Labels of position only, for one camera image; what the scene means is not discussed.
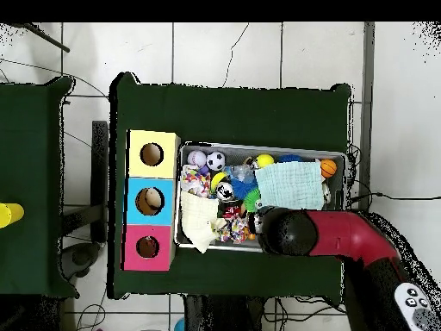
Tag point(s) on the dark thin rod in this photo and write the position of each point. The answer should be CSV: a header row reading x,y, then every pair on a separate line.
x,y
51,43

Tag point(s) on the light blue muslin cloth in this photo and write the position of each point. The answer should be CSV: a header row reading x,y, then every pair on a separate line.
x,y
289,186

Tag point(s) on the dark grey rounded base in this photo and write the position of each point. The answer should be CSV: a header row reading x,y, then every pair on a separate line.
x,y
82,257

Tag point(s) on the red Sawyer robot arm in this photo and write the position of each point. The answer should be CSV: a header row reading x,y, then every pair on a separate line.
x,y
344,234

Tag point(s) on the cream muslin cloth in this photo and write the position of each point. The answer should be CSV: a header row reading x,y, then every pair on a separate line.
x,y
198,220

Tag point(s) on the wooden box with three holes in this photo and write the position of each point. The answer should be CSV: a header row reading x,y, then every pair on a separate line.
x,y
137,165

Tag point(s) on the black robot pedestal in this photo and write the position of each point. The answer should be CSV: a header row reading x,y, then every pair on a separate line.
x,y
213,313

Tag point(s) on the crushed silver drink can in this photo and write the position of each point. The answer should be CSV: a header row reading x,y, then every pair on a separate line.
x,y
225,191

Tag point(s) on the yellow foam ball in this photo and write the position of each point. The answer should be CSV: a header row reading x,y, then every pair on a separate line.
x,y
265,160

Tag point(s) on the crumpled white colourful-dotted wrapper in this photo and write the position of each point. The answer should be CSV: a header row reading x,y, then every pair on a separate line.
x,y
193,181

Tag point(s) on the yellow cylinder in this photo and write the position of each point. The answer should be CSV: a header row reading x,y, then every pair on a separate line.
x,y
10,213

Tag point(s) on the small orange basketball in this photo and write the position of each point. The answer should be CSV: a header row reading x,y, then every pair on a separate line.
x,y
329,168

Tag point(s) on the yellow curved toy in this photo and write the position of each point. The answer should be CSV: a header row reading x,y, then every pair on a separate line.
x,y
217,180

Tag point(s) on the small blue floor ball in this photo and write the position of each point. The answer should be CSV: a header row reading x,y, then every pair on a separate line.
x,y
180,327

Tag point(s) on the small white baseball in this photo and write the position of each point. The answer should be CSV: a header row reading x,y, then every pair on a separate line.
x,y
196,159

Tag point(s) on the small soccer ball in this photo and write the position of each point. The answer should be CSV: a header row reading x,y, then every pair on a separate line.
x,y
216,161

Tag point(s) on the blue spiky rubber ball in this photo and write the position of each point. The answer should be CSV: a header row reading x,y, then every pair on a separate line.
x,y
243,188

